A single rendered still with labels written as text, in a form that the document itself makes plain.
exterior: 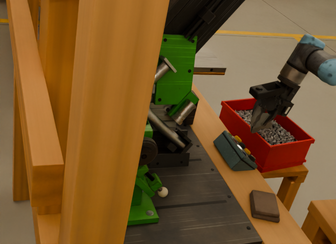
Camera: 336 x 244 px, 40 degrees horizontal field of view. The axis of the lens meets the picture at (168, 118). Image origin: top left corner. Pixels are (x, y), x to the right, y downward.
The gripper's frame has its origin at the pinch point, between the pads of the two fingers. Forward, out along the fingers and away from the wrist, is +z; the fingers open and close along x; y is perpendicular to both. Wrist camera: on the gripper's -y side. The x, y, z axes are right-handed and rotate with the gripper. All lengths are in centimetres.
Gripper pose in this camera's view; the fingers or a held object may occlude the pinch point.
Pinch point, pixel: (252, 129)
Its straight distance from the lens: 156.7
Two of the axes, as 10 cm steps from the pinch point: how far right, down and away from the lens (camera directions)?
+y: 7.5, 1.7, 6.4
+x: -4.8, -5.4, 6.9
